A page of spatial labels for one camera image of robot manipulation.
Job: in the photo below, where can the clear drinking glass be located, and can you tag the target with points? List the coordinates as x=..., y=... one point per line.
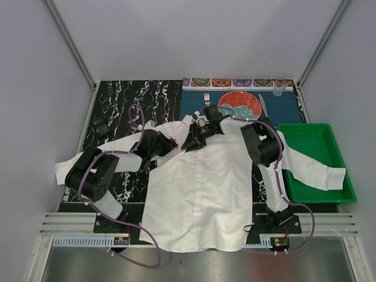
x=279, y=87

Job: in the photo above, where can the green plastic tray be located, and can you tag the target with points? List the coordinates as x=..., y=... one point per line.
x=313, y=168

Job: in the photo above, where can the silver fork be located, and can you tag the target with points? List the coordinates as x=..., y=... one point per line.
x=207, y=99

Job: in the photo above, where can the blue patterned placemat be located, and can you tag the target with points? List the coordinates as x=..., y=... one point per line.
x=286, y=108

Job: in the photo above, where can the white button-up shirt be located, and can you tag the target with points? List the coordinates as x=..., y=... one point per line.
x=195, y=200

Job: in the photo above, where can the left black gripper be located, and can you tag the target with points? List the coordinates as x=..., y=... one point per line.
x=168, y=145

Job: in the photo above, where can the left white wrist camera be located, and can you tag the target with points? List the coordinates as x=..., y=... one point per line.
x=150, y=124

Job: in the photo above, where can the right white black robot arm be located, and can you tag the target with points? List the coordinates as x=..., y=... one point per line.
x=263, y=145

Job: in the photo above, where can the pink flower brooch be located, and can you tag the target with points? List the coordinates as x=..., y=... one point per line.
x=172, y=139

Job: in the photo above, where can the red floral plate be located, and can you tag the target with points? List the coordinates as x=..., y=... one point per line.
x=244, y=105

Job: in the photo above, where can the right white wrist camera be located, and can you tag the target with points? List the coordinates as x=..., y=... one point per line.
x=199, y=117

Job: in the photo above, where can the silver table knife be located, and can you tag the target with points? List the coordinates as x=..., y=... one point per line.
x=263, y=105

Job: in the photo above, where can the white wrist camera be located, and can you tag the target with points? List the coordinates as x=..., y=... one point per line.
x=150, y=124
x=199, y=117

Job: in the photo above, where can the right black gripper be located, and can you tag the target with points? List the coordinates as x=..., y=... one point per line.
x=191, y=143

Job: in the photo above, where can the black display frame box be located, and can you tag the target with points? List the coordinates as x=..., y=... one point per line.
x=101, y=127

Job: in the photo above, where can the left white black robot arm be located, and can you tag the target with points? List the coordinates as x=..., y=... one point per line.
x=92, y=173

